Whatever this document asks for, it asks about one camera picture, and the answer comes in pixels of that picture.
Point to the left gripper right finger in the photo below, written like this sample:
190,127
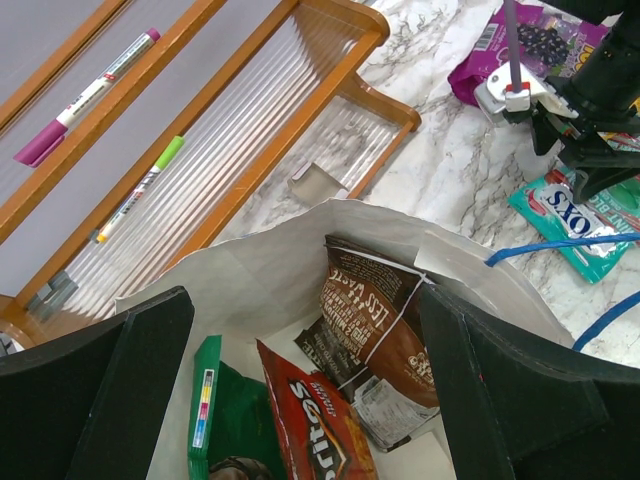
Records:
518,406

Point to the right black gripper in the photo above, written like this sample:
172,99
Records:
602,92

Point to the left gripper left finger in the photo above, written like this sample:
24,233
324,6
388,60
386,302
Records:
90,404

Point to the teal Fox's mint candy bag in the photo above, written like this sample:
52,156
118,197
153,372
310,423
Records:
547,204

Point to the green Real chips bag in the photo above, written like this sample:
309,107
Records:
231,433

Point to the brown kettle chips bag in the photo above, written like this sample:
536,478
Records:
369,341

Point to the red Doritos chips bag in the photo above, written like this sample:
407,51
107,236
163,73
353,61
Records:
319,432

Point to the blue checkered paper bag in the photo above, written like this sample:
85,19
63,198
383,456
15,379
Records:
266,287

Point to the orange Fox's fruit candy bag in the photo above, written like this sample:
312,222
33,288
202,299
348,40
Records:
621,141

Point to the purple snack packet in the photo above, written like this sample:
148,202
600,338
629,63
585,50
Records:
550,44

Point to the pink marker pen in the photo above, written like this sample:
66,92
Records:
48,139

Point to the wooden two-tier shelf rack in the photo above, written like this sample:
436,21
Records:
242,103

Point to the green marker pen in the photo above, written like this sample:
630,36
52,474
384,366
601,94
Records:
134,197

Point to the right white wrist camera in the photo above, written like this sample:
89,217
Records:
497,98

